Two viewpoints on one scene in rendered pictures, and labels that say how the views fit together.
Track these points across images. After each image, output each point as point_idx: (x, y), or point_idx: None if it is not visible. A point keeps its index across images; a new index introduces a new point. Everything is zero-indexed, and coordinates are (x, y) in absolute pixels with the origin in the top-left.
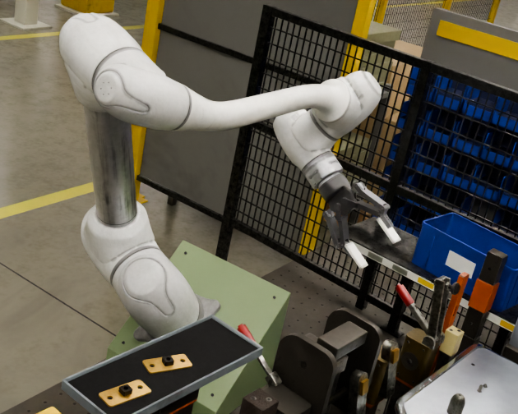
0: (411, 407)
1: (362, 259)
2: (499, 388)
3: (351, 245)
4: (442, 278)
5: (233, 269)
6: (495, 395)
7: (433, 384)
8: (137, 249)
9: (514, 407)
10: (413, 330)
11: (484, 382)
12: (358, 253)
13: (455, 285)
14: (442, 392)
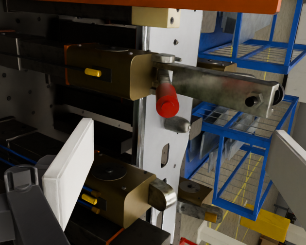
0: (147, 163)
1: (87, 144)
2: (182, 27)
3: (65, 194)
4: (273, 101)
5: None
6: (182, 47)
7: (146, 104)
8: None
9: (193, 48)
10: (131, 75)
11: (173, 34)
12: (79, 159)
13: (280, 102)
14: (155, 106)
